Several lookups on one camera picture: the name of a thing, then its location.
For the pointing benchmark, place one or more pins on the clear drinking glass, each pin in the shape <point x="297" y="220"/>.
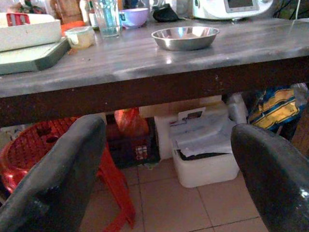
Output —
<point x="108" y="18"/>

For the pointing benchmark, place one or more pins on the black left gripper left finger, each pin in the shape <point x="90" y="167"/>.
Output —
<point x="60" y="174"/>

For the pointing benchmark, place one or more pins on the stainless steel bowl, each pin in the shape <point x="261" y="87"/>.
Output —
<point x="185" y="38"/>

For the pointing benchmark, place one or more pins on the green cutting board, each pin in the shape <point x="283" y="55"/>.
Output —
<point x="31" y="59"/>

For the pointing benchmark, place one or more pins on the white styrofoam box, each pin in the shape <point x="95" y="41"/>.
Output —
<point x="205" y="159"/>

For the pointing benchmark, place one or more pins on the white kitchen appliance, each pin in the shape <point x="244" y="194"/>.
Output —
<point x="231" y="8"/>

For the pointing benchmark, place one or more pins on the black plastic crate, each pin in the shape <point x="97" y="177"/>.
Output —
<point x="135" y="149"/>

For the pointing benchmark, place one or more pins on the orange plastic bag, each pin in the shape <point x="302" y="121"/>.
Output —
<point x="131" y="122"/>

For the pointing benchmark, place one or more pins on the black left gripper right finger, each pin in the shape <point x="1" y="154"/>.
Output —
<point x="272" y="174"/>

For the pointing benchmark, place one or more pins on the blue and yellow bag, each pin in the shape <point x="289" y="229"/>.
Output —
<point x="275" y="108"/>

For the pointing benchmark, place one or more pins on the red plastic stool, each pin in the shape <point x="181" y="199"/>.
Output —
<point x="29" y="145"/>

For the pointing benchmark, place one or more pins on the small lidded plastic container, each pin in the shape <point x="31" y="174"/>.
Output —
<point x="80" y="37"/>

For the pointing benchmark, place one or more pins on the dark wooden table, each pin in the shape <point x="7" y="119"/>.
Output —
<point x="154" y="79"/>

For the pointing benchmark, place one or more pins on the black cloth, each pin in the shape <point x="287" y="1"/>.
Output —
<point x="165" y="13"/>

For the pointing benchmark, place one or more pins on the purple plastic bowl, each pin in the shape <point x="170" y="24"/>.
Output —
<point x="134" y="17"/>

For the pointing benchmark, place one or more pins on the white rectangular tray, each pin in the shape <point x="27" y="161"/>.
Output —
<point x="29" y="32"/>

